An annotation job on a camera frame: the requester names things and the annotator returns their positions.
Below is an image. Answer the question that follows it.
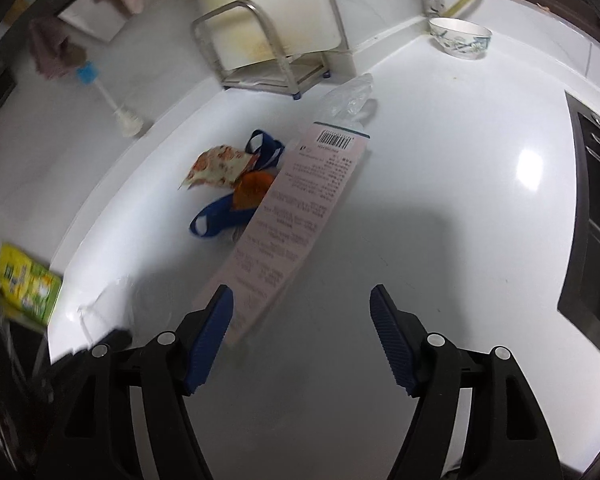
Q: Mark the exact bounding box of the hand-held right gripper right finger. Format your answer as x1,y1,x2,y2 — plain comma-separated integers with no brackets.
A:
369,284,566,480

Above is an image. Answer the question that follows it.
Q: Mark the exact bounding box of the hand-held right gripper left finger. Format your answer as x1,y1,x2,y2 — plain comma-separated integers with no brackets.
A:
35,284,235,480

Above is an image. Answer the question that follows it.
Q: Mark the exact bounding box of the blue strap floral cloth bag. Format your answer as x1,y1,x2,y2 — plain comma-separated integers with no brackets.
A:
189,130,286,238

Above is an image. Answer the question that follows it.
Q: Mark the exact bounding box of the long pink label plastic package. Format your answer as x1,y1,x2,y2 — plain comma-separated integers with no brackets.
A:
192,73,376,346

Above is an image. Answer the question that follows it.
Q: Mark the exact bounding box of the orange wrapper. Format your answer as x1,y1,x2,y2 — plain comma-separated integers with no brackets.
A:
230,171,280,211

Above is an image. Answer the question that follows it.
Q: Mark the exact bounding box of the floral wrapper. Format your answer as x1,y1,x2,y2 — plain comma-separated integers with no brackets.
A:
177,144,261,192

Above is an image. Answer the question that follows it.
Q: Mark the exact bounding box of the yellow green seasoning pouch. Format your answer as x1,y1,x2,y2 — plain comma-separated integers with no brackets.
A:
0,242,63,326

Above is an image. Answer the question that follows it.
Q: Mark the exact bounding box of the white bottle brush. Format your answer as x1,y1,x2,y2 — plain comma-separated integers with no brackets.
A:
75,60,147,139

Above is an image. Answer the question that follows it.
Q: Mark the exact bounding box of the steel sink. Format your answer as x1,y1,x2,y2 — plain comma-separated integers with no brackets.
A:
557,91,600,336

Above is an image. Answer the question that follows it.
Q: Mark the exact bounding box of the metal cutting board rack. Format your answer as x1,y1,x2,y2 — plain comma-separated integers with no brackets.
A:
191,0,333,102

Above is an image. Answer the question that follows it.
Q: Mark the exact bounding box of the white patterned bowl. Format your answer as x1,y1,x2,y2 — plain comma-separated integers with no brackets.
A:
428,16,493,60

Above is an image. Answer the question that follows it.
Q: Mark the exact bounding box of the brown hanging rag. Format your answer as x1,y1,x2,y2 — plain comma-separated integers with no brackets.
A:
28,16,88,81

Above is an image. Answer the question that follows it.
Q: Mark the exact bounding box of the white cutting board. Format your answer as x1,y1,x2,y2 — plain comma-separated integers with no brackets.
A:
190,0,343,73

